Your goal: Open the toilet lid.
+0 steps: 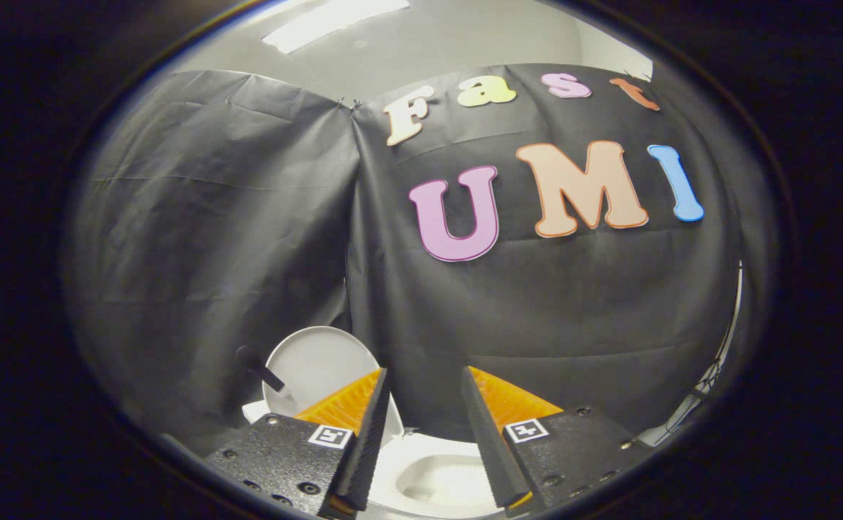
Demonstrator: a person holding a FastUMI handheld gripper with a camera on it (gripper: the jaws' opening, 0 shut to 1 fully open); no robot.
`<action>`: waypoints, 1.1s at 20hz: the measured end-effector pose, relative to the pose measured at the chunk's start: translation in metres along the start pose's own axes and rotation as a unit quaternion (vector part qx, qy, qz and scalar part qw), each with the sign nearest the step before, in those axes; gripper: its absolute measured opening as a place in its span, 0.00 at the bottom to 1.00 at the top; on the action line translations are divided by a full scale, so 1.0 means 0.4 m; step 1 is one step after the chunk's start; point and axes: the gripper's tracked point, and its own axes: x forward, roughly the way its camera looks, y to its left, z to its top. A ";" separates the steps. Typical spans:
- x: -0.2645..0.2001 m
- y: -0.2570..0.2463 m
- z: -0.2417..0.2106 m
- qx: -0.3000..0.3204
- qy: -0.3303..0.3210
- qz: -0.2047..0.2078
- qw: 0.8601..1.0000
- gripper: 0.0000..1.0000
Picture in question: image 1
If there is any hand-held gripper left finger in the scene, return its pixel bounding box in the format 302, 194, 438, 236
203, 368, 392, 519

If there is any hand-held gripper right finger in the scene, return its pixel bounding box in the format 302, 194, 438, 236
461, 365, 654, 518

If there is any white toilet lid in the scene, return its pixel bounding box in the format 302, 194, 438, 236
237, 326, 404, 445

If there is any white toilet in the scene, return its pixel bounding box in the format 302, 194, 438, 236
242, 401, 505, 519

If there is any black backdrop cloth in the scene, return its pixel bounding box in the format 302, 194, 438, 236
64, 64, 779, 456

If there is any black tripod stand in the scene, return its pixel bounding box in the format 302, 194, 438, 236
688, 354, 725, 405

